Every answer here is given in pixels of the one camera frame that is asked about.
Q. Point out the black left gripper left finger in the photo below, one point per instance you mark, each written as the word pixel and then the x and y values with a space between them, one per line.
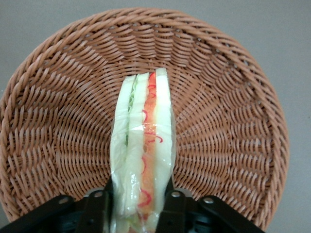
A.
pixel 97 208

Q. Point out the triangle sandwich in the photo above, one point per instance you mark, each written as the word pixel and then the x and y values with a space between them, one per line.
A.
pixel 143 145

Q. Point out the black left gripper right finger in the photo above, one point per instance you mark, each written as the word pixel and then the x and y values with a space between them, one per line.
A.
pixel 173 208

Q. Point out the round brown wicker basket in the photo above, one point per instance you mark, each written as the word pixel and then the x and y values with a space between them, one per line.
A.
pixel 73 109

